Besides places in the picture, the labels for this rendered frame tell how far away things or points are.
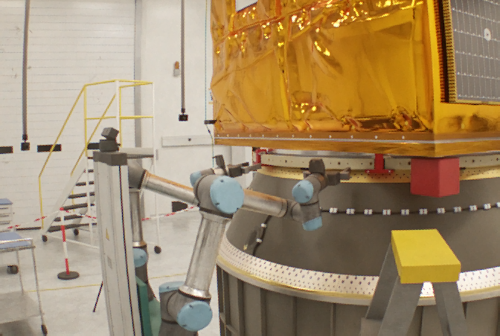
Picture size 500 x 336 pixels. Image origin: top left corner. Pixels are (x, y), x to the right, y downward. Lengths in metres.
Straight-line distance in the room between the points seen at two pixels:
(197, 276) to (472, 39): 1.32
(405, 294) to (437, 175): 0.67
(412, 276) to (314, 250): 0.99
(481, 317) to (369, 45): 1.24
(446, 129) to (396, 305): 0.78
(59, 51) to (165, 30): 2.34
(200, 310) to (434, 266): 0.78
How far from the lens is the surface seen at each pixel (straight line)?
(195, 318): 1.59
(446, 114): 1.75
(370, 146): 1.96
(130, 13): 9.99
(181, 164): 10.13
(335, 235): 2.08
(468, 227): 2.12
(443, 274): 1.19
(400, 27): 1.79
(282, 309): 2.20
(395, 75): 1.78
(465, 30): 1.84
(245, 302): 2.41
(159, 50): 10.09
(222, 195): 1.52
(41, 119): 9.40
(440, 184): 1.76
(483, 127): 1.96
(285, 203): 1.86
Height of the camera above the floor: 1.86
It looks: 2 degrees down
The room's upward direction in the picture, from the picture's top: 1 degrees counter-clockwise
